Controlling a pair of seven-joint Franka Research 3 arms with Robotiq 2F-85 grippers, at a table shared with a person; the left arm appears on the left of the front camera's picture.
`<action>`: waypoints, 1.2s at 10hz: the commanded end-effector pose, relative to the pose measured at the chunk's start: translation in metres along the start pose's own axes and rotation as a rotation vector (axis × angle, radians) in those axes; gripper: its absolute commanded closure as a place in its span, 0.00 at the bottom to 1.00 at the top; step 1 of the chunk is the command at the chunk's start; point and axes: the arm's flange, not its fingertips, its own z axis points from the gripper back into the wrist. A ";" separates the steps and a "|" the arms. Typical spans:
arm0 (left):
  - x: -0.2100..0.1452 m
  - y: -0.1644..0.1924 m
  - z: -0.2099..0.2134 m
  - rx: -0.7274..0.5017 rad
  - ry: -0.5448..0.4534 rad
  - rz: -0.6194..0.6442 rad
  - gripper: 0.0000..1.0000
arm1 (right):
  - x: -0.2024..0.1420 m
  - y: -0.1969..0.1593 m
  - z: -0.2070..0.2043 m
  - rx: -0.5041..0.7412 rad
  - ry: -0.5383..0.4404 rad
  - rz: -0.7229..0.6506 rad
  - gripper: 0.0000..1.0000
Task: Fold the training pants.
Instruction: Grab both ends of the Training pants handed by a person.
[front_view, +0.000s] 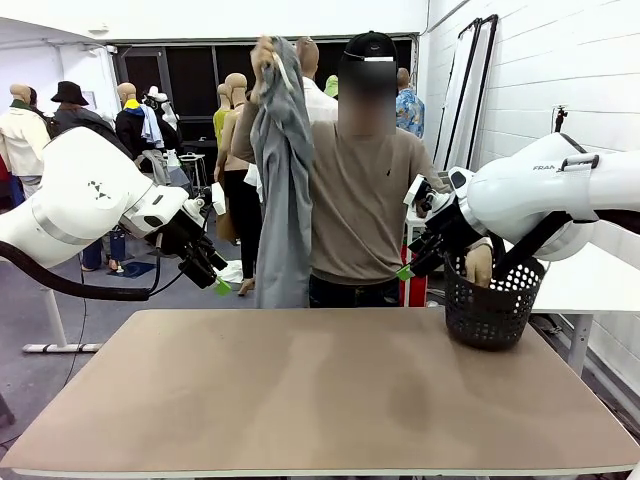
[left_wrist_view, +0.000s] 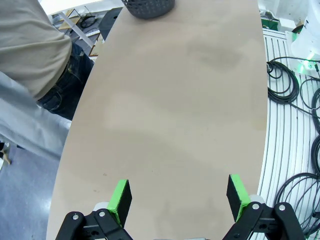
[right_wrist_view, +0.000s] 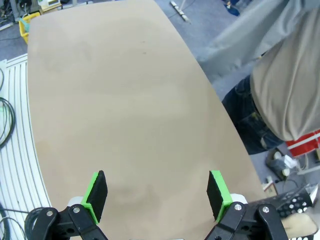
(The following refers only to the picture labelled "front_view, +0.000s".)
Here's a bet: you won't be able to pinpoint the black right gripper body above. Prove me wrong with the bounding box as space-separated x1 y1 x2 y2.
424 199 481 251

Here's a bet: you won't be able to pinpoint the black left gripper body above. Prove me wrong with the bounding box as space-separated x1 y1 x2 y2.
167 212 211 266

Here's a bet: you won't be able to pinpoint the grey drawstring shorts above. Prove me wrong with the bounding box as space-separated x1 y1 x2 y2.
248 35 316 310

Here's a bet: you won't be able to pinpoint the person's right forearm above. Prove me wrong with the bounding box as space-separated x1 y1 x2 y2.
232 74 269 174

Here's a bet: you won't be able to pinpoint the person's left hand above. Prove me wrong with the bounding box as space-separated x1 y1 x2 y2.
464 244 495 289

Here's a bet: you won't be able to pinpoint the person's right hand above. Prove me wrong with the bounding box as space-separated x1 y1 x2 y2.
251 34 278 81

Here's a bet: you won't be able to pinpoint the white cloth on floor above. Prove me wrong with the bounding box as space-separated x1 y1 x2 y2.
218 259 246 287

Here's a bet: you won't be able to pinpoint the red and white cabinet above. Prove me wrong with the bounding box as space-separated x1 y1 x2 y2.
399 219 430 308

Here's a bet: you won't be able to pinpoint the person in beige sweater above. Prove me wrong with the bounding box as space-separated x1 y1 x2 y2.
232 49 454 309

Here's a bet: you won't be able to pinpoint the black perforated plastic basket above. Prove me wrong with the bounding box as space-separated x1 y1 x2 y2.
443 249 546 351

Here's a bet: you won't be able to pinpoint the blue jeans on mannequin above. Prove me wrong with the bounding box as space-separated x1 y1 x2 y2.
81 224 127 274

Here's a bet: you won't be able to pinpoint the light blue draped shirt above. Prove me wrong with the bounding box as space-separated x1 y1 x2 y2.
139 103 165 150

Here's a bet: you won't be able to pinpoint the mannequin in yellow-green top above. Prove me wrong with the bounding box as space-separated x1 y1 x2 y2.
213 83 234 151

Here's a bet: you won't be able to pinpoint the person in blue floral shirt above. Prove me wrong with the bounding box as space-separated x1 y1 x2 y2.
395 67 426 140

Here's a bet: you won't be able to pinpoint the black framed leaning panel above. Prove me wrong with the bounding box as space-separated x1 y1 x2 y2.
432 17 484 170
462 13 500 172

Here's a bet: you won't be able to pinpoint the mannequin with yellow collar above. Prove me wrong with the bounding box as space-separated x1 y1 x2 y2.
115 82 169 161

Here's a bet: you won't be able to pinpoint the bare tan mannequin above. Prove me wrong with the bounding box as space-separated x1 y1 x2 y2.
214 73 264 297

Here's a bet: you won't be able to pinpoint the white side table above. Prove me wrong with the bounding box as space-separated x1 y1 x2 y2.
529 219 640 377

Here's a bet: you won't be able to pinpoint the white table leg with foot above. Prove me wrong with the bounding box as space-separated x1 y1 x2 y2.
22 284 104 354

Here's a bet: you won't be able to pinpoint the tall mannequin in white shirt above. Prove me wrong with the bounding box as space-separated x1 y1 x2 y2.
295 35 340 125

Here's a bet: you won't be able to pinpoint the black bucket hat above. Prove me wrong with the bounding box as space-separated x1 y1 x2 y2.
50 80 90 106

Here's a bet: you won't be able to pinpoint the mannequin in cream jacket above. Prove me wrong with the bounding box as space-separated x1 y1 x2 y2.
0 83 51 197

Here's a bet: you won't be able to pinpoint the black baseball cap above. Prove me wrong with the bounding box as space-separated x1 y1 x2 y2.
340 30 399 64

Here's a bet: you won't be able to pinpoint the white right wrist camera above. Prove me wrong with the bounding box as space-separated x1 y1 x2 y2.
403 174 434 219

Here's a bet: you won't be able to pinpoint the thin black floor cable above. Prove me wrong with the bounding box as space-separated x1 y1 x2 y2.
63 257 89 394

